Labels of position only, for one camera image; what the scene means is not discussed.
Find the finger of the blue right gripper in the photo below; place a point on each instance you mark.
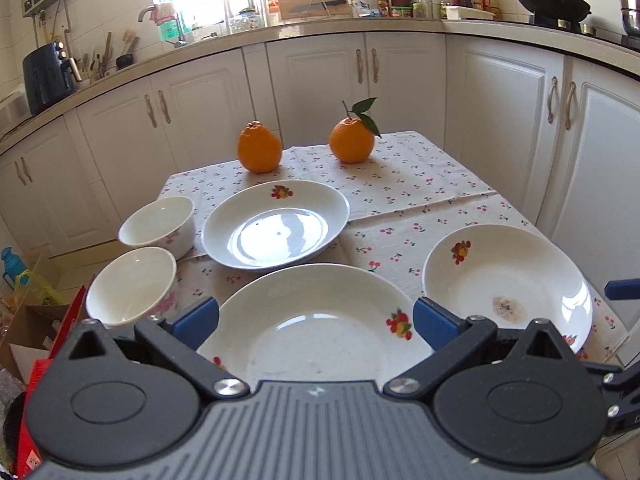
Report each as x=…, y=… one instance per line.
x=623, y=289

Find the cherry print tablecloth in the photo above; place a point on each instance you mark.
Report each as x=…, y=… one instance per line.
x=403, y=200

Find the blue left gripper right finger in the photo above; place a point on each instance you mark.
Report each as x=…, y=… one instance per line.
x=436, y=325

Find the cardboard box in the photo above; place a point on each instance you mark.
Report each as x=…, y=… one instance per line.
x=33, y=322

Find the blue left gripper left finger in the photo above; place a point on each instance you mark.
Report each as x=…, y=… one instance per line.
x=193, y=325

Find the white bowl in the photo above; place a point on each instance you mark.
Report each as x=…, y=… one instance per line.
x=167, y=223
x=136, y=285

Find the orange without leaf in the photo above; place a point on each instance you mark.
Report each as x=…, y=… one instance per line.
x=259, y=150

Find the black air fryer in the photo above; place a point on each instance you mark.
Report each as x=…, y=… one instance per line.
x=50, y=76

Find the chrome kitchen faucet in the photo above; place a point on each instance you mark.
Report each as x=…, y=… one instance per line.
x=167, y=21

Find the dark soy sauce bottle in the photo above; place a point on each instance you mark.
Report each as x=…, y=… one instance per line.
x=384, y=7

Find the steel pot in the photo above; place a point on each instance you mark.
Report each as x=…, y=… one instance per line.
x=630, y=10

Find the white plate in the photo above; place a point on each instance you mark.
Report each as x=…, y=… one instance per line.
x=510, y=276
x=319, y=322
x=274, y=224

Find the orange with green leaves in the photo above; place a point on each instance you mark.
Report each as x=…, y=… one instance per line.
x=352, y=139

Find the black wok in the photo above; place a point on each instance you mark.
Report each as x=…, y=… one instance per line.
x=568, y=10

